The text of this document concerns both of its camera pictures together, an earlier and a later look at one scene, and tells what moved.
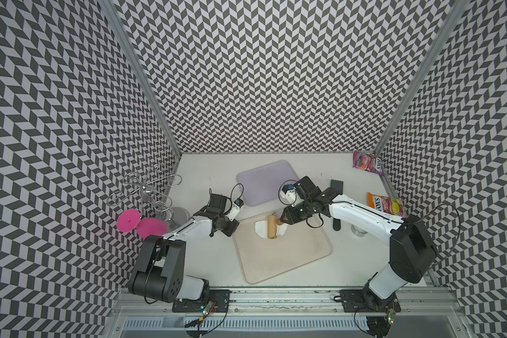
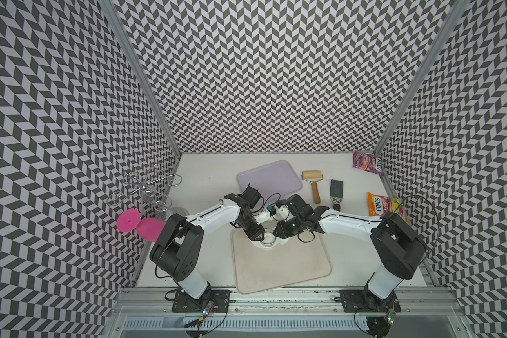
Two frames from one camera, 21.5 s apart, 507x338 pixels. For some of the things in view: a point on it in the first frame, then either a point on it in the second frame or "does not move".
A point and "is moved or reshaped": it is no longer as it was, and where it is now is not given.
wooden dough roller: [272, 223] -> [313, 177]
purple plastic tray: [264, 184] does not move
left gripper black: [229, 231] -> [255, 232]
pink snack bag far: [368, 162] does not move
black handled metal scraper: [336, 187] does not move
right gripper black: [291, 216] -> [283, 232]
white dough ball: [260, 228] is moved or reshaped
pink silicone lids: [129, 220] does not move
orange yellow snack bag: [392, 205] does not move
